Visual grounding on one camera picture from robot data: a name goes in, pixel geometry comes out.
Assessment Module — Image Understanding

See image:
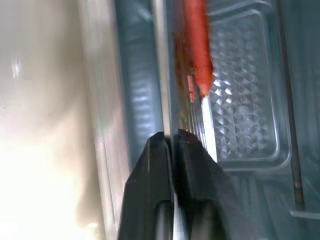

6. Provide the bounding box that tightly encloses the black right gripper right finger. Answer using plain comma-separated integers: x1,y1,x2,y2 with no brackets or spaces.
172,127,253,240

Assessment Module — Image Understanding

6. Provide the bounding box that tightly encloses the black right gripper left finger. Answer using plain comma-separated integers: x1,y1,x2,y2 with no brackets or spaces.
117,131,176,240

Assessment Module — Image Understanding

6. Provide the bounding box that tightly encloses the silver embossed baking tray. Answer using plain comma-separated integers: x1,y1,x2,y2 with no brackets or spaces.
152,0,293,176

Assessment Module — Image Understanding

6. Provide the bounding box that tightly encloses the clear plastic tray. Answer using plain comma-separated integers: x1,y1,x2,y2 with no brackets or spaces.
77,0,320,240

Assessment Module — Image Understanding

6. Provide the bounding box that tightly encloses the red sausage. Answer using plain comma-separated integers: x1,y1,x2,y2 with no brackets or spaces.
184,0,214,98

